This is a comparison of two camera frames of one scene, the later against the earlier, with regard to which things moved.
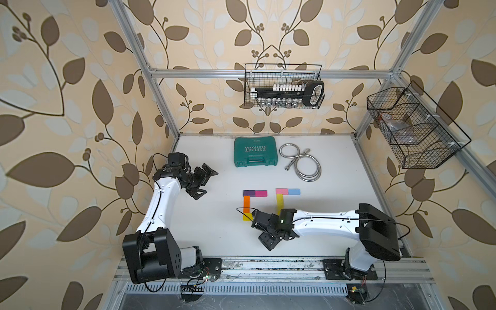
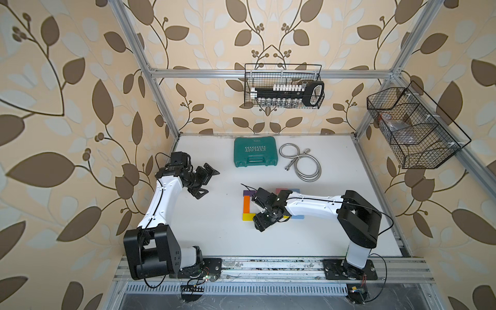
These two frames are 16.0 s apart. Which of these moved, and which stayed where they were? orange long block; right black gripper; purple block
Moved: right black gripper
Stayed: purple block; orange long block
